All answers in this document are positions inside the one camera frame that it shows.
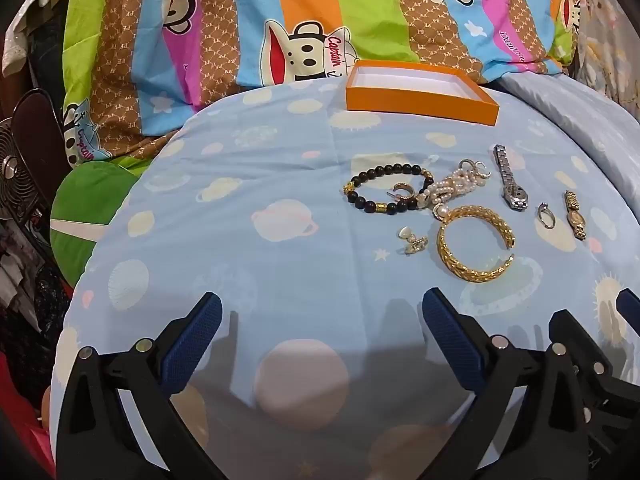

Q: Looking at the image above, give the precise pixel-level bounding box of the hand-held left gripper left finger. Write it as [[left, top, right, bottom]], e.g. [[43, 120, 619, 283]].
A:
[[55, 291, 231, 480]]

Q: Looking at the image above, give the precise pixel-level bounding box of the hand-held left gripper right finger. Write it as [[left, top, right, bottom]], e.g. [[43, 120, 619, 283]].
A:
[[422, 287, 597, 480]]

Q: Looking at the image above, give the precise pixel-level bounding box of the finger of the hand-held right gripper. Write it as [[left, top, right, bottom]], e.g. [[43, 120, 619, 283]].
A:
[[616, 287, 640, 322], [548, 310, 640, 480]]

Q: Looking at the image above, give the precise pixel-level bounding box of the gold braided bangle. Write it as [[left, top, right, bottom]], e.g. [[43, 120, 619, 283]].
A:
[[436, 205, 517, 283]]

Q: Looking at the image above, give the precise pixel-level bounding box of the small gold wristwatch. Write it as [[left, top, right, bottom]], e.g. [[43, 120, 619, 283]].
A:
[[564, 190, 587, 241]]

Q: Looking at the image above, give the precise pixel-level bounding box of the silver wristwatch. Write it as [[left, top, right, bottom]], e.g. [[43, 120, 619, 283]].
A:
[[492, 144, 530, 211]]

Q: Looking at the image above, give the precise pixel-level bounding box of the pearl bracelet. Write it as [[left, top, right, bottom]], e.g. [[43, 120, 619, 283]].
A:
[[419, 170, 478, 221]]

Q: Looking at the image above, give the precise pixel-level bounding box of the black bead bracelet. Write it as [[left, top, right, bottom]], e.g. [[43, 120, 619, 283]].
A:
[[342, 164, 435, 213]]

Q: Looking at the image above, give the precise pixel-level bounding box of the orange jewelry box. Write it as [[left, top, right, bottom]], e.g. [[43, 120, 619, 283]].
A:
[[345, 60, 500, 126]]

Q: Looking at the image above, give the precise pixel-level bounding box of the light blue planet bedsheet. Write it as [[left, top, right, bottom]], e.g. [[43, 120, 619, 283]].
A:
[[50, 72, 640, 480]]

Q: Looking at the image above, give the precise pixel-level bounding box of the green pillow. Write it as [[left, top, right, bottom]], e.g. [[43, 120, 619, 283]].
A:
[[50, 161, 147, 289]]

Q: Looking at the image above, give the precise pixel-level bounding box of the red cloth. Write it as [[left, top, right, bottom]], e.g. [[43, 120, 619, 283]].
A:
[[0, 347, 57, 480]]

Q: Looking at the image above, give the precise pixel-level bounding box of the grey blue quilt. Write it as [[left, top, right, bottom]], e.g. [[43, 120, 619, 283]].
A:
[[500, 71, 640, 176]]

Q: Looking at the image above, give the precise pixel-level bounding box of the black electric fan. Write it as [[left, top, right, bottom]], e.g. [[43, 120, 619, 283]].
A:
[[0, 117, 45, 222]]

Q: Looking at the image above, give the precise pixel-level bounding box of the black chair back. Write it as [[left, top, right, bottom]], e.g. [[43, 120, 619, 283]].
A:
[[12, 88, 67, 173]]

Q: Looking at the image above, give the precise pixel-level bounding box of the floral cloth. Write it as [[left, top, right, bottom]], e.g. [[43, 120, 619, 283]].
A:
[[574, 0, 640, 123]]

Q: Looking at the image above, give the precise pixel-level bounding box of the striped cartoon monkey blanket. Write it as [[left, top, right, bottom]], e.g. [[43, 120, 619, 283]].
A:
[[62, 0, 585, 168]]

